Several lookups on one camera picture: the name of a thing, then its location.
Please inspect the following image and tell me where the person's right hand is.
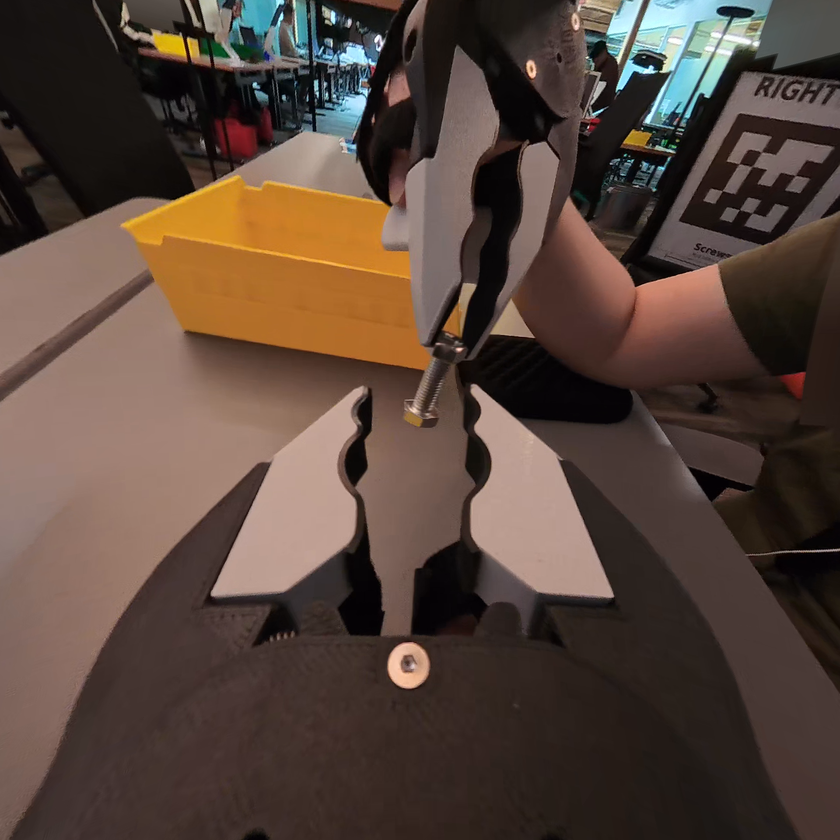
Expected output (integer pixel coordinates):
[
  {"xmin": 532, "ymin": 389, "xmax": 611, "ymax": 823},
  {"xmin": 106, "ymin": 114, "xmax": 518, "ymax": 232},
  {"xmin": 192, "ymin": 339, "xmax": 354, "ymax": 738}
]
[{"xmin": 385, "ymin": 69, "xmax": 416, "ymax": 207}]

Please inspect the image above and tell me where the person's right forearm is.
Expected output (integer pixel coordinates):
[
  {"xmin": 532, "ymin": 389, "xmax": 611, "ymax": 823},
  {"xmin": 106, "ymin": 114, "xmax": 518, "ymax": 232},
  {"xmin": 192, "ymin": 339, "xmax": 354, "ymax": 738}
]
[{"xmin": 515, "ymin": 197, "xmax": 769, "ymax": 395}]

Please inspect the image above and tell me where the black high-back chair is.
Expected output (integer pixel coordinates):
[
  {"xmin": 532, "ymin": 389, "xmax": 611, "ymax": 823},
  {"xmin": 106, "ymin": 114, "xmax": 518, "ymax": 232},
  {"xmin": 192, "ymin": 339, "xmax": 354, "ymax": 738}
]
[{"xmin": 0, "ymin": 0, "xmax": 196, "ymax": 253}]

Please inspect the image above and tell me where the red storage bin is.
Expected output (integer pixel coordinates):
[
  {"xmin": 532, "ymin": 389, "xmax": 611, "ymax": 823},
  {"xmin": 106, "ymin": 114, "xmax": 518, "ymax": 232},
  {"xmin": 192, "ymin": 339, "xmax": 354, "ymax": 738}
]
[{"xmin": 215, "ymin": 108, "xmax": 273, "ymax": 158}]

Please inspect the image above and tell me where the black framed sign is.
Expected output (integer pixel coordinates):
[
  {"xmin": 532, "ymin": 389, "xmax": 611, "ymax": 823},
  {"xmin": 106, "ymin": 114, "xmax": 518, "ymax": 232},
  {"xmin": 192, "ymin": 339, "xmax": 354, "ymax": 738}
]
[{"xmin": 640, "ymin": 69, "xmax": 840, "ymax": 270}]

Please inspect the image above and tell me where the steel hex bolt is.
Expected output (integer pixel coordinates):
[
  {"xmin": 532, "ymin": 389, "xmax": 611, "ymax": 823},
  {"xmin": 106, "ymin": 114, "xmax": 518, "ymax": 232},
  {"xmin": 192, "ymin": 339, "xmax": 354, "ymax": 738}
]
[{"xmin": 402, "ymin": 354, "xmax": 454, "ymax": 431}]

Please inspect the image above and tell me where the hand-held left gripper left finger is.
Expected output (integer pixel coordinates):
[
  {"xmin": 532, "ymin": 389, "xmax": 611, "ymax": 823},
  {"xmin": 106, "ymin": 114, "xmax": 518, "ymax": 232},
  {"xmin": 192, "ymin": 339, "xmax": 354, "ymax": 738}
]
[{"xmin": 210, "ymin": 386, "xmax": 385, "ymax": 618}]

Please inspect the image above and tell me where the grey metal bin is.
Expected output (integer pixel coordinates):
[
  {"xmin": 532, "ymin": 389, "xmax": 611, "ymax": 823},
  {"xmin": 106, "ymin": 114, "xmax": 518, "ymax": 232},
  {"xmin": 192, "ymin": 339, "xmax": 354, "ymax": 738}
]
[{"xmin": 600, "ymin": 185, "xmax": 654, "ymax": 231}]

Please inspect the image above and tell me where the black swivel office chair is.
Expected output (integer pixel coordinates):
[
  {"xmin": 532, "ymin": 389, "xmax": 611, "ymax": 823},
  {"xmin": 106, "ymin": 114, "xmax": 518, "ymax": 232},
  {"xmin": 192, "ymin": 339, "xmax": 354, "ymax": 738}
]
[{"xmin": 577, "ymin": 69, "xmax": 670, "ymax": 217}]

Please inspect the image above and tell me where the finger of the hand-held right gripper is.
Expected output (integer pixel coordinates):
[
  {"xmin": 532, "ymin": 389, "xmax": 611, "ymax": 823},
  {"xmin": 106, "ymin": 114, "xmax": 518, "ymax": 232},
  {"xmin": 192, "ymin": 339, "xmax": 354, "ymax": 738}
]
[
  {"xmin": 406, "ymin": 47, "xmax": 501, "ymax": 349},
  {"xmin": 462, "ymin": 140, "xmax": 564, "ymax": 361}
]

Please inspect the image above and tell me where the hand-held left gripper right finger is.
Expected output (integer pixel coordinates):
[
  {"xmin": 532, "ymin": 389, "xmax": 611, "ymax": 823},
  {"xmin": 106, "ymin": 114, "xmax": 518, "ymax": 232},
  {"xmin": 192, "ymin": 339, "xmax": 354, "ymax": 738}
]
[{"xmin": 420, "ymin": 384, "xmax": 616, "ymax": 618}]

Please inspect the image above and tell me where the black wrist rest pad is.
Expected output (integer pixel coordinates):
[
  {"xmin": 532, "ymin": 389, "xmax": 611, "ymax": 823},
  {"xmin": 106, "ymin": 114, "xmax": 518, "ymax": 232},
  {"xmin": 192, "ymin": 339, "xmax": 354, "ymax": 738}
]
[{"xmin": 459, "ymin": 335, "xmax": 634, "ymax": 424}]

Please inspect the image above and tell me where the yellow plastic bin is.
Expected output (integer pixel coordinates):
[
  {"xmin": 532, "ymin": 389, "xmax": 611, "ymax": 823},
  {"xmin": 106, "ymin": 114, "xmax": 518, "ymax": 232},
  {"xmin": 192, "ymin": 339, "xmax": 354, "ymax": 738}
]
[{"xmin": 121, "ymin": 176, "xmax": 460, "ymax": 371}]

